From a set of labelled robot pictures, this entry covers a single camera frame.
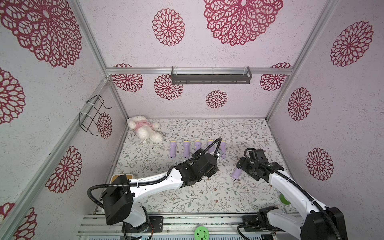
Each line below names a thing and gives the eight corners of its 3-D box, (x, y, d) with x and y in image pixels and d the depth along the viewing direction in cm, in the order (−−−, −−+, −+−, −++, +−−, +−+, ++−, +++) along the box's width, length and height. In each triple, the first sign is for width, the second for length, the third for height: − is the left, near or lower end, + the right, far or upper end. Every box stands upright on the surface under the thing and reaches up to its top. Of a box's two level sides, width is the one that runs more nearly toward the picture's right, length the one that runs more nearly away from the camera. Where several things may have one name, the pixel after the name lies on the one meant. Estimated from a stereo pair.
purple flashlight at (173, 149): (170, 157, 101) (169, 155, 98) (170, 143, 108) (170, 140, 105) (176, 157, 101) (175, 155, 98) (176, 143, 108) (175, 140, 106)
